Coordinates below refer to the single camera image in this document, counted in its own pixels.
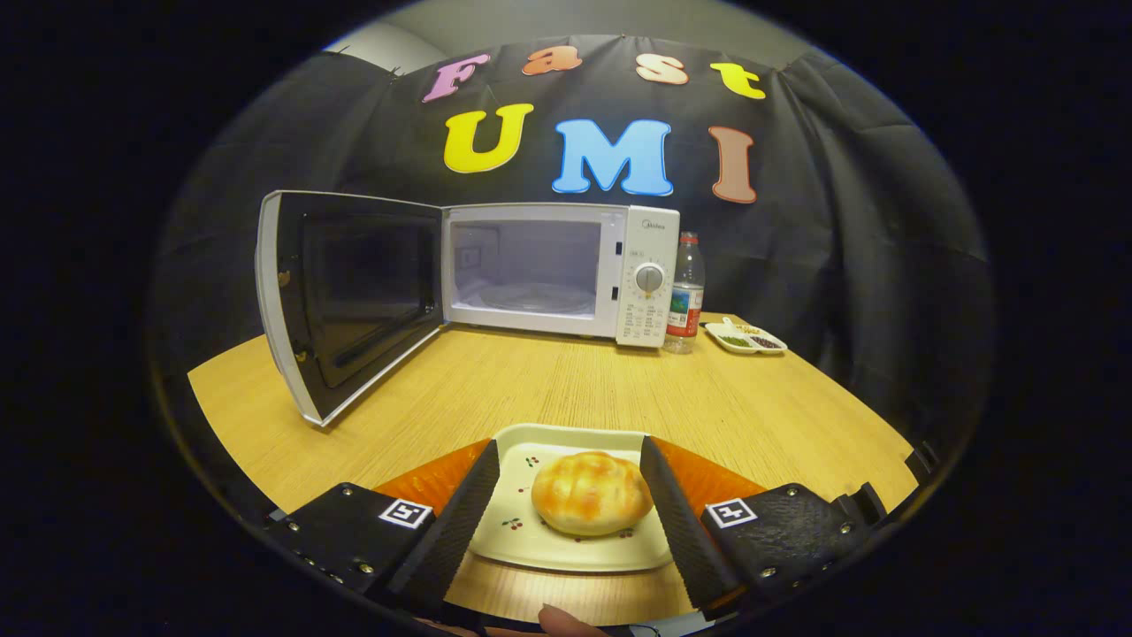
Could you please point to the clear plastic water bottle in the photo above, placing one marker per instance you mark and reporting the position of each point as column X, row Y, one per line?
column 685, row 301

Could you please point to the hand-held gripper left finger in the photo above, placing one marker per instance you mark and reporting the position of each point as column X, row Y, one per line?
column 451, row 531

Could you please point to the white microwave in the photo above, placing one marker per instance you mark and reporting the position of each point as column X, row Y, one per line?
column 659, row 252

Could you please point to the white cherry print plate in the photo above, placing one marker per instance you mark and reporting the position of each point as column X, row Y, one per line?
column 522, row 531

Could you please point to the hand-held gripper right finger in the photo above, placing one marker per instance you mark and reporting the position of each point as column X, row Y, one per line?
column 681, row 531

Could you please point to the glass turntable plate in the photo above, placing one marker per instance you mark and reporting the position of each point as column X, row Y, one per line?
column 535, row 299

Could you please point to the golden bread bun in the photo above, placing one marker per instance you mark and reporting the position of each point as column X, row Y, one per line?
column 588, row 491

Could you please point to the white divided dish with beans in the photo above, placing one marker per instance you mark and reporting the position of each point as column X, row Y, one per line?
column 747, row 341

